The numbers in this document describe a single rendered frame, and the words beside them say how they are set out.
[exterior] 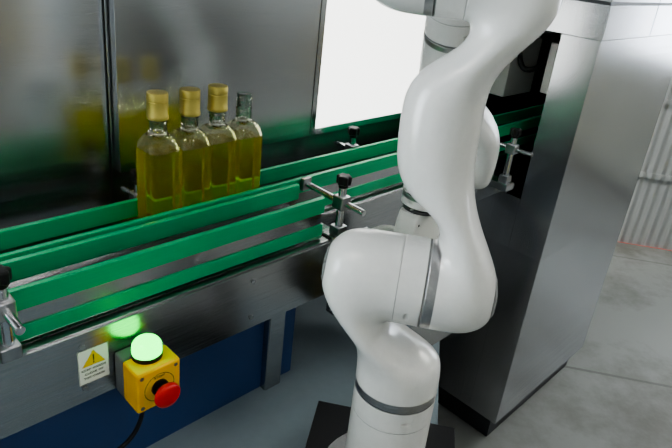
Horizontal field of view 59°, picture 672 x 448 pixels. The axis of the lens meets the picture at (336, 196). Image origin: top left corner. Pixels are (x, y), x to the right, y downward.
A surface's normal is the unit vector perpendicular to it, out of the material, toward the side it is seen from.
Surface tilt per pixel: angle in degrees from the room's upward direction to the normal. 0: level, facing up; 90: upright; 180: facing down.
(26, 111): 90
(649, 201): 90
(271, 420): 0
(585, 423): 0
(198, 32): 90
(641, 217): 90
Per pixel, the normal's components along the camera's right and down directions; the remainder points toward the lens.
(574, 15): -0.71, 0.22
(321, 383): 0.11, -0.91
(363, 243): -0.07, -0.67
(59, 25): 0.70, 0.35
